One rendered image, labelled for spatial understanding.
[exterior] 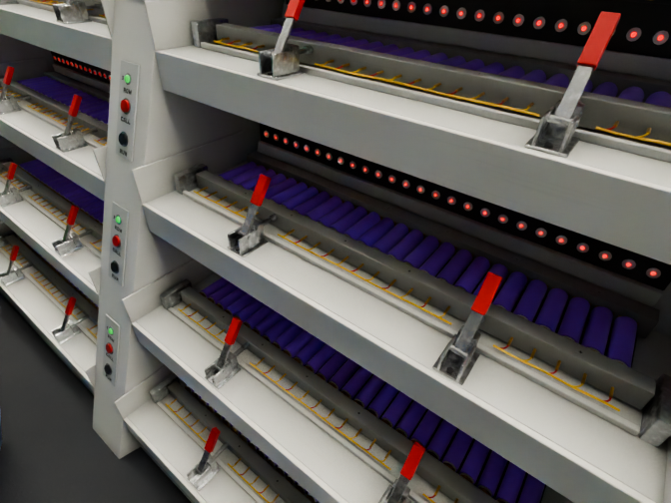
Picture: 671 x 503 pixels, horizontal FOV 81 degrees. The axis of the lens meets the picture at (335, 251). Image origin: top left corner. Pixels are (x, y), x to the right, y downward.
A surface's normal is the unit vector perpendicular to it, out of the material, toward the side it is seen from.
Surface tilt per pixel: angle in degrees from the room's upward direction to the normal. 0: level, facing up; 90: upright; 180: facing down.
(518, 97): 111
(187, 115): 90
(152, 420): 20
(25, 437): 0
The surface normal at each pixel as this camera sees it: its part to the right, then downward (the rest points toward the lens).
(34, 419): 0.25, -0.91
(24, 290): 0.04, -0.79
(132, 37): -0.55, 0.16
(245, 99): -0.61, 0.47
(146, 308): 0.80, 0.40
